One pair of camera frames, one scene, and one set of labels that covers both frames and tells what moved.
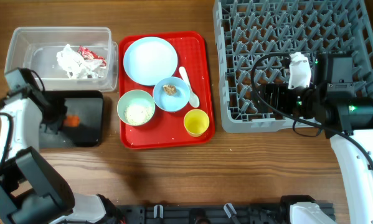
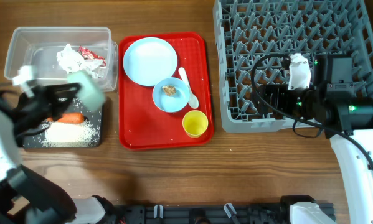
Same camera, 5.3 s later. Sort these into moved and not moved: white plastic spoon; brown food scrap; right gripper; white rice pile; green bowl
Moved: white rice pile; green bowl
Not moved: brown food scrap; white plastic spoon; right gripper
